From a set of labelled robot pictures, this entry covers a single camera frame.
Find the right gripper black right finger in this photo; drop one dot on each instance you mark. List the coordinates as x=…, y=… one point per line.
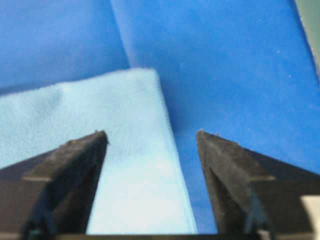
x=257, y=197

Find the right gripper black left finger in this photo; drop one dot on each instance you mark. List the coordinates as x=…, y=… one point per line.
x=52, y=193

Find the light blue towel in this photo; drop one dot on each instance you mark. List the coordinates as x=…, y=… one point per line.
x=141, y=188

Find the blue table cloth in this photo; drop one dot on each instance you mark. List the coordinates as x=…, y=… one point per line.
x=240, y=69

